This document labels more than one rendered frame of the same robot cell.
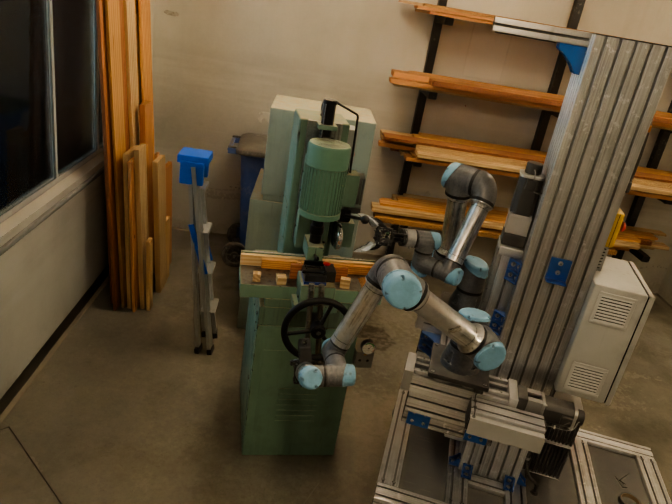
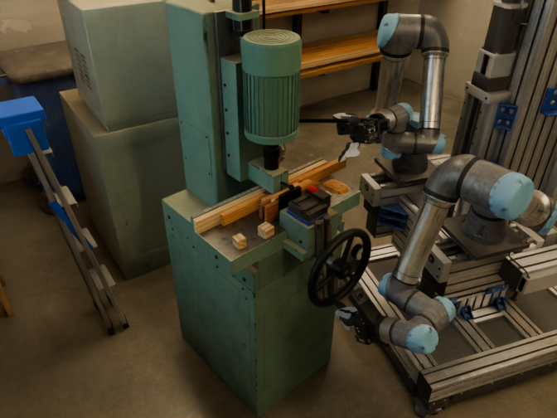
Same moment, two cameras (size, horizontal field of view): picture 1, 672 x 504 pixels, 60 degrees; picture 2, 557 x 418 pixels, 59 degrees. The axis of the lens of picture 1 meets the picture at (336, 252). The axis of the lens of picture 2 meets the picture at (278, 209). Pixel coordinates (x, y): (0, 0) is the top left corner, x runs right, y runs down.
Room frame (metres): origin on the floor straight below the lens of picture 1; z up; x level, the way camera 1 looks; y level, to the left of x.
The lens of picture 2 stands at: (1.02, 0.77, 1.86)
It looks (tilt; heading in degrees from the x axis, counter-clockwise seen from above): 35 degrees down; 331
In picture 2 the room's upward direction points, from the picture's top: 1 degrees clockwise
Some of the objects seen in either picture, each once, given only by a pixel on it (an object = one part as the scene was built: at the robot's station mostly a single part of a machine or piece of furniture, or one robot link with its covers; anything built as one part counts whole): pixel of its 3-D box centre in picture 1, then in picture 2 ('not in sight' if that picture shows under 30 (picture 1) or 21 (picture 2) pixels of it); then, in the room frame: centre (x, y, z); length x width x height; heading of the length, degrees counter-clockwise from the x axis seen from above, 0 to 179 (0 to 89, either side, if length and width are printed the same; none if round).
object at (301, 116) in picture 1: (310, 192); (218, 107); (2.58, 0.17, 1.16); 0.22 x 0.22 x 0.72; 13
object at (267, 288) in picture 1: (311, 288); (290, 221); (2.20, 0.08, 0.87); 0.61 x 0.30 x 0.06; 103
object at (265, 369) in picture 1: (291, 358); (253, 294); (2.42, 0.13, 0.36); 0.58 x 0.45 x 0.71; 13
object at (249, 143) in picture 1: (267, 202); (64, 126); (4.25, 0.59, 0.48); 0.64 x 0.54 x 0.97; 98
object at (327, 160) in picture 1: (324, 180); (271, 88); (2.30, 0.10, 1.32); 0.18 x 0.18 x 0.31
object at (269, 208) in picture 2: (318, 273); (293, 201); (2.22, 0.06, 0.93); 0.25 x 0.01 x 0.07; 103
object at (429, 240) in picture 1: (426, 240); (396, 116); (2.22, -0.36, 1.16); 0.11 x 0.08 x 0.09; 103
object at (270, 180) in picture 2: (313, 249); (268, 176); (2.32, 0.10, 0.99); 0.14 x 0.07 x 0.09; 13
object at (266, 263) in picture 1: (329, 268); (288, 187); (2.32, 0.02, 0.92); 0.60 x 0.02 x 0.04; 103
